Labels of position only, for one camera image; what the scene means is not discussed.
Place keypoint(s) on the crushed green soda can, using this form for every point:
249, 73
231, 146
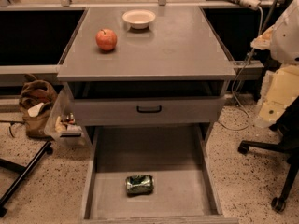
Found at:
139, 184

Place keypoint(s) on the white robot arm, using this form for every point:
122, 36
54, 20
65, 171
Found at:
280, 88

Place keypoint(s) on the closed grey top drawer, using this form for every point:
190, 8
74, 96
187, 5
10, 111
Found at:
107, 112

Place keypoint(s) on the grey drawer cabinet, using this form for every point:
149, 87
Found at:
177, 56

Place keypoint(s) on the open grey middle drawer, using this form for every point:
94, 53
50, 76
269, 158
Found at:
184, 192

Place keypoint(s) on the red apple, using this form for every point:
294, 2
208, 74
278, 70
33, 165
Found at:
106, 39

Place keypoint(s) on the white paper bowl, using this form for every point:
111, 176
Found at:
139, 18

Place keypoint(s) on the clear plastic storage bin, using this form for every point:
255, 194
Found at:
61, 125

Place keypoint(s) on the brown fabric bag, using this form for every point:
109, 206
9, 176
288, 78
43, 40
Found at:
35, 103

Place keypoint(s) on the black metal stand legs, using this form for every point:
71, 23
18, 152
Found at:
22, 172

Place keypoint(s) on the black drawer handle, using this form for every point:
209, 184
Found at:
148, 109

